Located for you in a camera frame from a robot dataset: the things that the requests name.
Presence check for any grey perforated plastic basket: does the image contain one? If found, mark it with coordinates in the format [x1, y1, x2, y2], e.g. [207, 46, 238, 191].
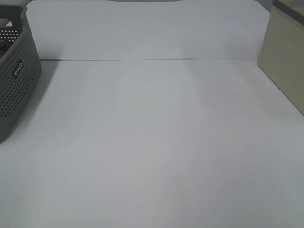
[0, 5, 42, 141]

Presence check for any beige storage box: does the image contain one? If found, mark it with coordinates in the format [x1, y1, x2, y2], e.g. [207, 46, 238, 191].
[257, 0, 304, 113]

